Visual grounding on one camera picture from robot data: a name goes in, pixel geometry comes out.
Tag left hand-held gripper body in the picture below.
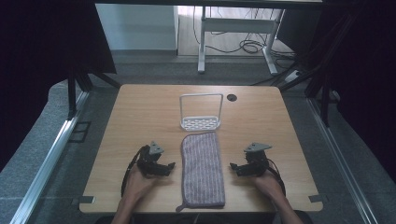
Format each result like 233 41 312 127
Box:
135 141 166 179

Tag person's left hand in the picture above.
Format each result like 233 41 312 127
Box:
123 163 159 200

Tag purple striped towel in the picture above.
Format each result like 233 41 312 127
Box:
175 131 226 214

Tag white plastic rack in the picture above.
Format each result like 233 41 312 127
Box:
178 92 224 132

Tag black metal stand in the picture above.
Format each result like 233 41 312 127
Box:
65 60 123 121
278 12 356 128

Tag black cables on floor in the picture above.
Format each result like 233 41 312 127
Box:
191 6 297 62

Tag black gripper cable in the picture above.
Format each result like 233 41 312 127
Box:
266 158 287 196
120 145 148 198

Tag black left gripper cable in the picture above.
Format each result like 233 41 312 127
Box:
120 145 148 198

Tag person's lap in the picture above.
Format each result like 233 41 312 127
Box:
93 209 315 224

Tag person's right hand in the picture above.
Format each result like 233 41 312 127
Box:
251 170 285 201

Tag black curtain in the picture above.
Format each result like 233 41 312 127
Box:
317 0 396 183
0 0 118 172

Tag black floor bracket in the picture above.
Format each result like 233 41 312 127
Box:
67 120 92 144

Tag white metal desk frame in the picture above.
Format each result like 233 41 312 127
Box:
197 6 285 76

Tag aluminium rail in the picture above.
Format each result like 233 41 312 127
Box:
305 97 379 224
8 90 91 224

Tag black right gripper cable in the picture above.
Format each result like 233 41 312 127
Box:
266 158 287 196

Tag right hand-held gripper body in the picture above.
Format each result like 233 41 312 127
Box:
243 142 273 177

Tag white power strip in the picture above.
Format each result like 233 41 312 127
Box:
284 69 304 84

